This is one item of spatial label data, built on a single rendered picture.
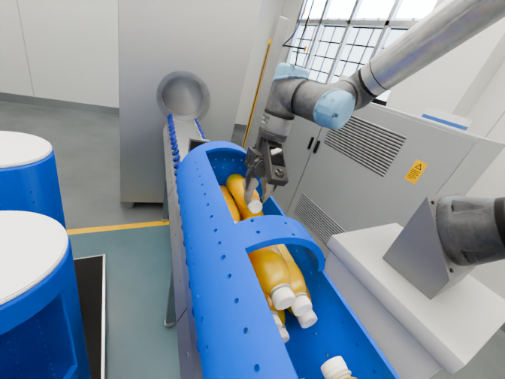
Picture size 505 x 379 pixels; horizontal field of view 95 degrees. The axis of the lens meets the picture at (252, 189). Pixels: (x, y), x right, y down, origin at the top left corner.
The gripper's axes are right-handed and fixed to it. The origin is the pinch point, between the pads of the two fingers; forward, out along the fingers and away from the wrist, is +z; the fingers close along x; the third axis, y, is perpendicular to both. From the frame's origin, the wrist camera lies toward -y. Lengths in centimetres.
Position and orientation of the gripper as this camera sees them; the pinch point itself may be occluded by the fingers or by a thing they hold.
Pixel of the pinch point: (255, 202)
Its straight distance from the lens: 66.4
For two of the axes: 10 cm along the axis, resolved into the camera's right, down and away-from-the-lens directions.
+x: -9.1, -0.5, -4.1
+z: -2.6, 8.5, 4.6
